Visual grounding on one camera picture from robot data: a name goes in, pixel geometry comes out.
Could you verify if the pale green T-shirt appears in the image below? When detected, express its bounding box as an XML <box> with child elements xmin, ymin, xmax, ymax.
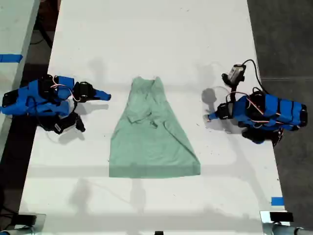
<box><xmin>108</xmin><ymin>76</ymin><xmax>201</xmax><ymax>179</ymax></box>

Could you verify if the long blue tape strip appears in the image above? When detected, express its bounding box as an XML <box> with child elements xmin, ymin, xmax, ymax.
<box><xmin>0</xmin><ymin>54</ymin><xmax>23</xmax><ymax>63</ymax></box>

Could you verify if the white side table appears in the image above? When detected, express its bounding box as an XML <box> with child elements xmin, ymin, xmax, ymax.
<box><xmin>0</xmin><ymin>0</ymin><xmax>42</xmax><ymax>150</ymax></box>

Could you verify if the short blue tape strip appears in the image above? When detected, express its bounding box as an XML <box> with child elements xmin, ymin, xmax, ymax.
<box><xmin>271</xmin><ymin>196</ymin><xmax>285</xmax><ymax>207</ymax></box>

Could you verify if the small black box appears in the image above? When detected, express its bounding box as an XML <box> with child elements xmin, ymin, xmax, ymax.
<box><xmin>269</xmin><ymin>211</ymin><xmax>294</xmax><ymax>222</ymax></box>
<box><xmin>17</xmin><ymin>213</ymin><xmax>38</xmax><ymax>226</ymax></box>

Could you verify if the red white servo wire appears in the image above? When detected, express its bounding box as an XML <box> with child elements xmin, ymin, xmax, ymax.
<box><xmin>50</xmin><ymin>82</ymin><xmax>82</xmax><ymax>102</ymax></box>
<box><xmin>246</xmin><ymin>95</ymin><xmax>285</xmax><ymax>128</ymax></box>

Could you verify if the black camera stalk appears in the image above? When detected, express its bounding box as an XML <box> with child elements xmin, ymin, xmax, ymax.
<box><xmin>226</xmin><ymin>82</ymin><xmax>242</xmax><ymax>103</ymax></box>
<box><xmin>70</xmin><ymin>99</ymin><xmax>80</xmax><ymax>118</ymax></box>

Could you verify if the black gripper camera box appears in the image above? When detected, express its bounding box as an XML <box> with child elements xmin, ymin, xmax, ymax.
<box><xmin>221</xmin><ymin>64</ymin><xmax>246</xmax><ymax>86</ymax></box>
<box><xmin>51</xmin><ymin>114</ymin><xmax>86</xmax><ymax>135</ymax></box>

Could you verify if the black camera cable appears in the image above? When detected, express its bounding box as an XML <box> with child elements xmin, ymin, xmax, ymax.
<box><xmin>243</xmin><ymin>59</ymin><xmax>264</xmax><ymax>92</ymax></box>

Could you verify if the black floor cable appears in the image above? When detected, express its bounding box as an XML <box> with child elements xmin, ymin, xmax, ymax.
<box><xmin>31</xmin><ymin>23</ymin><xmax>54</xmax><ymax>47</ymax></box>

